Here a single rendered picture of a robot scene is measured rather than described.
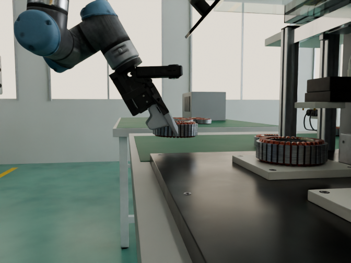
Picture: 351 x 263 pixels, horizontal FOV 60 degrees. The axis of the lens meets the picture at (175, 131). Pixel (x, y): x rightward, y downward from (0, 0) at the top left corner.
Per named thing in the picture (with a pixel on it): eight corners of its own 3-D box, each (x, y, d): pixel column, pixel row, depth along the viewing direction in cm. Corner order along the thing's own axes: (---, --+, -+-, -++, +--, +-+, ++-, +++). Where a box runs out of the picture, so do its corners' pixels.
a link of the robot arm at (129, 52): (131, 44, 76) (131, 36, 68) (140, 60, 77) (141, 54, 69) (105, 58, 76) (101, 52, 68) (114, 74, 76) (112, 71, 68)
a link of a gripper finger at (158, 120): (159, 146, 69) (141, 116, 73) (182, 133, 69) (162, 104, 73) (156, 142, 66) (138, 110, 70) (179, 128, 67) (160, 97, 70)
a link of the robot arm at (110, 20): (81, 19, 75) (110, 1, 74) (104, 59, 77) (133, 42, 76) (70, 12, 67) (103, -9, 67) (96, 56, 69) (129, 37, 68)
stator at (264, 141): (270, 168, 45) (271, 143, 45) (246, 155, 56) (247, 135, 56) (342, 166, 46) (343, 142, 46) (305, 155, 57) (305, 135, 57)
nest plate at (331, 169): (268, 180, 43) (268, 171, 42) (231, 161, 57) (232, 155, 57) (363, 176, 45) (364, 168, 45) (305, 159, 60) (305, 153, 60)
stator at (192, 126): (153, 138, 70) (154, 121, 69) (151, 133, 81) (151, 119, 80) (201, 138, 71) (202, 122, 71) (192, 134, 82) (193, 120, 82)
